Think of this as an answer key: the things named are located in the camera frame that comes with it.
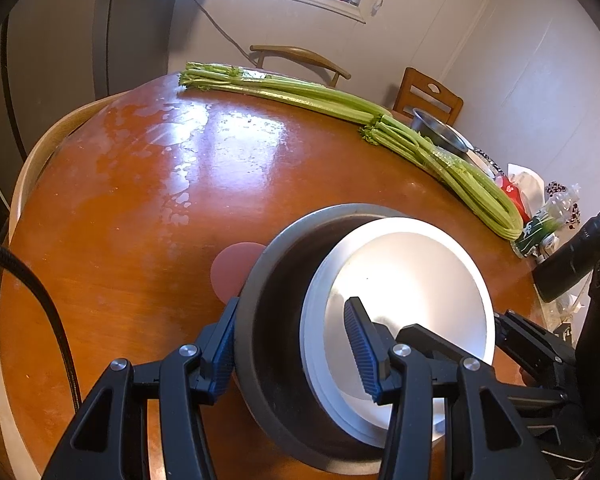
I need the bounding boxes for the large red paper bowl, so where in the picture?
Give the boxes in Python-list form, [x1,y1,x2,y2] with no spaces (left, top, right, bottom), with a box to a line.
[299,217,495,448]

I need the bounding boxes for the steel bowl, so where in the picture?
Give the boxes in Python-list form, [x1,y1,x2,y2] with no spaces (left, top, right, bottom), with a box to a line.
[234,204,397,476]

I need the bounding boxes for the pink chicken-shaped plate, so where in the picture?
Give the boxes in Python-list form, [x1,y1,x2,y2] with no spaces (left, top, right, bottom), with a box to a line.
[210,242,265,304]

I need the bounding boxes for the small red paper bowl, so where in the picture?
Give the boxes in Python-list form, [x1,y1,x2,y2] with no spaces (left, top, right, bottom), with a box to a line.
[324,233,494,436]

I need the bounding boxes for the black thermos flask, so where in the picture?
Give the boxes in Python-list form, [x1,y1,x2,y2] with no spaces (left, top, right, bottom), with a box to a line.
[532,212,600,302]

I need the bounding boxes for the green plastic bottle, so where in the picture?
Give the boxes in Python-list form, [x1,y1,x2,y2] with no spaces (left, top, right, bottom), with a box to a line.
[512,184,580,258]

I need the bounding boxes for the red tissue pack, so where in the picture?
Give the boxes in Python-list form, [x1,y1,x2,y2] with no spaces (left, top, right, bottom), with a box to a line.
[495,164,545,223]

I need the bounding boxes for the right celery bunch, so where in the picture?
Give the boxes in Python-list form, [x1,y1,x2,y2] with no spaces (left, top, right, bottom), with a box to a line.
[354,112,524,240]

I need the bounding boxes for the celery bunch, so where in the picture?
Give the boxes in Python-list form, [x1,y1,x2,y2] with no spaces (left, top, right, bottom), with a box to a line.
[178,62,398,126]
[354,112,524,240]

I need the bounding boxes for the far steel pot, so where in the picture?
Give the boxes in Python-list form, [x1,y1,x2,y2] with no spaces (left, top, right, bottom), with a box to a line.
[411,108,474,158]

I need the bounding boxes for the wooden chair with cutout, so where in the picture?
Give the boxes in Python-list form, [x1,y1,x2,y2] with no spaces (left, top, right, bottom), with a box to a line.
[392,67,464,126]

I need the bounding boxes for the left celery bunch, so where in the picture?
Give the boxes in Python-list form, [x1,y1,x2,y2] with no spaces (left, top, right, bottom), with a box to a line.
[178,62,398,126]

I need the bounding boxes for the curved-back wooden chair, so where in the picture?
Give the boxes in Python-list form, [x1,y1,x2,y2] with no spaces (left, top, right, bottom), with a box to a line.
[250,44,351,88]

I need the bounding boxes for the grey refrigerator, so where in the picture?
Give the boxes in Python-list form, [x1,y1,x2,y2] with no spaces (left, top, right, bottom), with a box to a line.
[0,0,175,196]

